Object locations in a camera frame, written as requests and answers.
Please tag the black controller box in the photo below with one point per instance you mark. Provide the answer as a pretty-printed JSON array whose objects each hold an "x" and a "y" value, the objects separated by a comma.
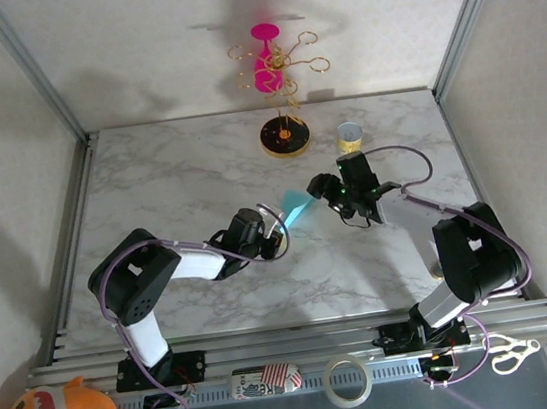
[
  {"x": 158, "y": 402},
  {"x": 444, "y": 368}
]

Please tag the aluminium frame post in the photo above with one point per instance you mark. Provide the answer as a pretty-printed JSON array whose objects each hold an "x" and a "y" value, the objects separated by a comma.
[
  {"x": 35, "y": 69},
  {"x": 468, "y": 12}
]

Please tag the striped pouch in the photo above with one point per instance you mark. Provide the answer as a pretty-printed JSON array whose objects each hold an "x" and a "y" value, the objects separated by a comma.
[{"x": 247, "y": 388}]

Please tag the clear tape roll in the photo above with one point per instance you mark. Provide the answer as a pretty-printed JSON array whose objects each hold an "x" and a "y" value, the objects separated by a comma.
[{"x": 328, "y": 384}]

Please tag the aluminium frame rail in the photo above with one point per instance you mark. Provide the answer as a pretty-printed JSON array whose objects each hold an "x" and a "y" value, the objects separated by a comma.
[{"x": 297, "y": 345}]

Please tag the aluminium side rail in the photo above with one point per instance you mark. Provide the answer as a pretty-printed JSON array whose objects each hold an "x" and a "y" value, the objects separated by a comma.
[
  {"x": 478, "y": 177},
  {"x": 74, "y": 230}
]

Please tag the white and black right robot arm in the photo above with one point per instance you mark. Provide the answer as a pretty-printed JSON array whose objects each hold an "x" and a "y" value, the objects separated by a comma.
[{"x": 407, "y": 222}]

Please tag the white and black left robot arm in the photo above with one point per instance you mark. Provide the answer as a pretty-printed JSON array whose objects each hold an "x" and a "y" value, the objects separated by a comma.
[{"x": 196, "y": 265}]

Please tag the yellow tin can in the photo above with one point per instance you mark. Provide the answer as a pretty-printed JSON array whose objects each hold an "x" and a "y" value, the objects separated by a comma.
[{"x": 348, "y": 141}]

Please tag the pink plastic wine glass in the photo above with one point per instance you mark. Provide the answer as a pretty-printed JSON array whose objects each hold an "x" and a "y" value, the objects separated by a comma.
[{"x": 265, "y": 30}]

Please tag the light blue paper sheet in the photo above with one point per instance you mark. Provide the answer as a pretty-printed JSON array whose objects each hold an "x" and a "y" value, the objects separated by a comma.
[{"x": 296, "y": 204}]

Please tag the white scissors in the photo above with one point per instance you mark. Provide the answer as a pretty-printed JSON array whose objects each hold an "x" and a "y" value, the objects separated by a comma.
[{"x": 503, "y": 341}]

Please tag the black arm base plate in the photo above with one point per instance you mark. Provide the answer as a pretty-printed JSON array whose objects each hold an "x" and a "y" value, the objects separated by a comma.
[
  {"x": 394, "y": 340},
  {"x": 193, "y": 363}
]

